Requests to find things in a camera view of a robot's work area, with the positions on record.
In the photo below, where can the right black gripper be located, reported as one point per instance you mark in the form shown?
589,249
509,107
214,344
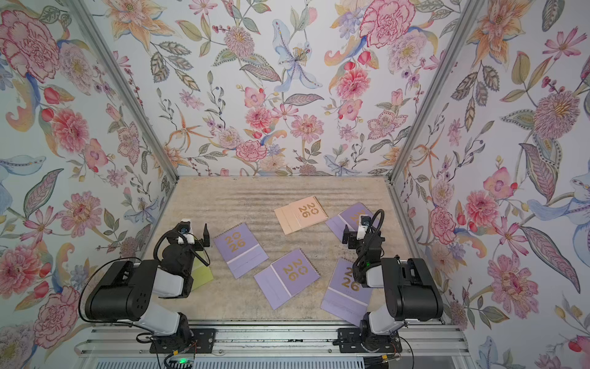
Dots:
353,244

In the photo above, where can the right aluminium corner post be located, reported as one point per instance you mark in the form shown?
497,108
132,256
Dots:
465,22

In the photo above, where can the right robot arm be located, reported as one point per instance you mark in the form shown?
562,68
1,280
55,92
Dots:
379,295

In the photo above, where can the aluminium corner post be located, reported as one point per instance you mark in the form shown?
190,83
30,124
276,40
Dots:
81,14
465,22

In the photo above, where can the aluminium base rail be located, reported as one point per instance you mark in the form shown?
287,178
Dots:
280,344

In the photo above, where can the left aluminium corner post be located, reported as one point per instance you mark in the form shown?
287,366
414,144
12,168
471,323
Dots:
81,14

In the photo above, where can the purple calendar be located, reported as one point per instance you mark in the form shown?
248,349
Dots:
349,218
241,251
286,277
345,298

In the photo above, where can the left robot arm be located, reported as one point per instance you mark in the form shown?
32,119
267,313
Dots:
124,294

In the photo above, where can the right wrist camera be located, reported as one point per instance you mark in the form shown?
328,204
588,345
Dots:
365,223

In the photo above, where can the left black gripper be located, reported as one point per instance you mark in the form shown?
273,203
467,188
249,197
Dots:
199,244

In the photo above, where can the peach pink calendar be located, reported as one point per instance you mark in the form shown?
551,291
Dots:
300,214

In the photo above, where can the lime green calendar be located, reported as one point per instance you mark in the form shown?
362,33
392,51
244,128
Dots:
201,274

